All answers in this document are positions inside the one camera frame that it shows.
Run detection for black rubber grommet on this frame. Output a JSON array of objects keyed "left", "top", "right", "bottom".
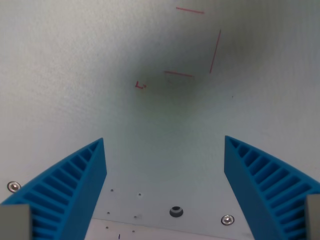
[{"left": 169, "top": 205, "right": 184, "bottom": 218}]

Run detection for silver screw with washer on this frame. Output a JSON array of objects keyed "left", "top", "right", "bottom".
[
  {"left": 7, "top": 181, "right": 22, "bottom": 193},
  {"left": 220, "top": 214, "right": 235, "bottom": 226}
]

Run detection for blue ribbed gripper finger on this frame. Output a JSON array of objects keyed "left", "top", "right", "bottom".
[
  {"left": 223, "top": 135, "right": 320, "bottom": 240},
  {"left": 0, "top": 137, "right": 108, "bottom": 240}
]

